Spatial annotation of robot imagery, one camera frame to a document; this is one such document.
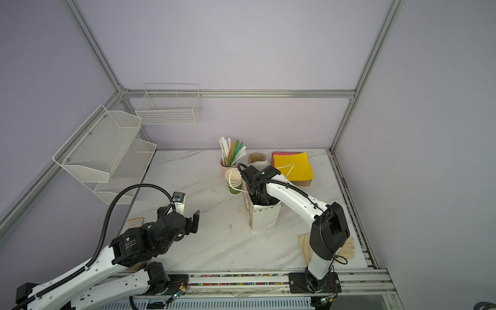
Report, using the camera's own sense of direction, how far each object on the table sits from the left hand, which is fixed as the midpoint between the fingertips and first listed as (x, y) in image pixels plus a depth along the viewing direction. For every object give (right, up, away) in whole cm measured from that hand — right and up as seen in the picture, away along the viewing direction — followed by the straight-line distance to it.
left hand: (185, 211), depth 71 cm
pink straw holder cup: (+10, +16, +29) cm, 35 cm away
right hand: (+29, -1, +10) cm, 30 cm away
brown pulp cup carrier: (+27, +22, +41) cm, 54 cm away
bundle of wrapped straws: (+14, +25, +28) cm, 40 cm away
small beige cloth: (-30, -9, +17) cm, 36 cm away
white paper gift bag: (+28, -3, +4) cm, 29 cm away
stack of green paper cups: (+15, +11, +27) cm, 33 cm away
